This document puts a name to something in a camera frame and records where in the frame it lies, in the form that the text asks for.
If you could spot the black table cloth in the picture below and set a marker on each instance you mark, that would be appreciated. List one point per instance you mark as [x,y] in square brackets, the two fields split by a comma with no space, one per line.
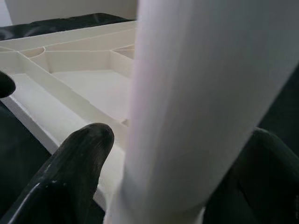
[14,140]

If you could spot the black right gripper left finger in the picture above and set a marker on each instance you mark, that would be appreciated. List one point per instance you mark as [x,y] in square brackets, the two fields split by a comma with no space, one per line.
[63,182]

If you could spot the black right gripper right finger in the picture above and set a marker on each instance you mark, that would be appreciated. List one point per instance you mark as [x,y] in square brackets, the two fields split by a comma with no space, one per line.
[268,182]

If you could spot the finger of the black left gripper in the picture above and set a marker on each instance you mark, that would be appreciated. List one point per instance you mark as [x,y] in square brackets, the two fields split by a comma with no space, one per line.
[6,85]

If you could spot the white plastic children table top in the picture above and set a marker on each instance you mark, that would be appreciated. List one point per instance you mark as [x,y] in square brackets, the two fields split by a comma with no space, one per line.
[81,88]

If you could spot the white plastic table leg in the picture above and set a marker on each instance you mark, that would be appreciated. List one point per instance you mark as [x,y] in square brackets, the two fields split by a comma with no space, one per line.
[187,93]

